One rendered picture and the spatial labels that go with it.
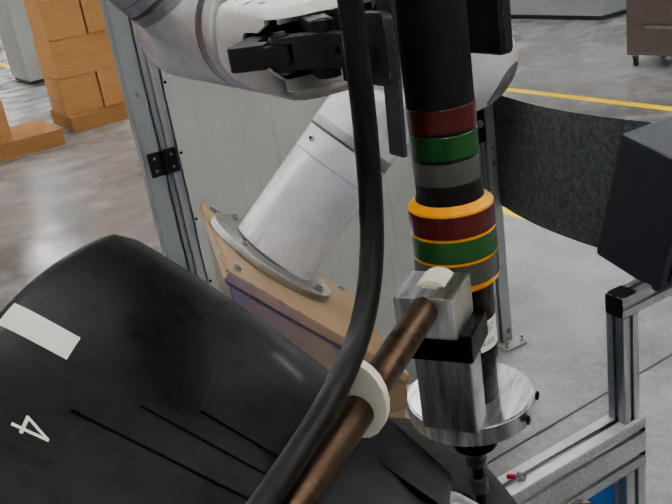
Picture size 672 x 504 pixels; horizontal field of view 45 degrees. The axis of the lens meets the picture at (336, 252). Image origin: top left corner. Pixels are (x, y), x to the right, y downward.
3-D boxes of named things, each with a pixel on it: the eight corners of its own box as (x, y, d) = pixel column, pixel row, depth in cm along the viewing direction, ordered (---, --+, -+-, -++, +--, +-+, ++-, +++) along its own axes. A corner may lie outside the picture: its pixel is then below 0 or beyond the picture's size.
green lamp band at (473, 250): (485, 267, 39) (483, 244, 39) (401, 264, 41) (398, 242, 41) (506, 232, 43) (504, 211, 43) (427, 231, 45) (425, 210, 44)
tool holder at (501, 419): (512, 481, 40) (498, 302, 36) (378, 461, 43) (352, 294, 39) (547, 382, 47) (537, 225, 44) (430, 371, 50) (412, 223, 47)
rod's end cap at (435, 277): (448, 283, 38) (460, 265, 40) (407, 281, 39) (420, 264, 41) (452, 321, 39) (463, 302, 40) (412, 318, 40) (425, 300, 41)
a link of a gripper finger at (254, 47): (293, 42, 47) (370, 39, 43) (193, 74, 42) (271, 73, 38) (290, 21, 46) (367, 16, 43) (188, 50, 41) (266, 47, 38)
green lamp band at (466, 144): (469, 162, 38) (467, 137, 38) (401, 163, 40) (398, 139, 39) (487, 141, 41) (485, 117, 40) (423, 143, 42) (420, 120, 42)
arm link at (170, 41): (236, -83, 51) (334, 16, 56) (164, -67, 62) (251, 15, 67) (158, 25, 50) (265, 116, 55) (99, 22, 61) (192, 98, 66)
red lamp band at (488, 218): (483, 242, 39) (481, 219, 39) (398, 240, 41) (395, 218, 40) (504, 209, 43) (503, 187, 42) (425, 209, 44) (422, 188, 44)
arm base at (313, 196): (206, 204, 117) (279, 96, 114) (312, 271, 123) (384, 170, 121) (216, 244, 99) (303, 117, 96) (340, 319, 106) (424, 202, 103)
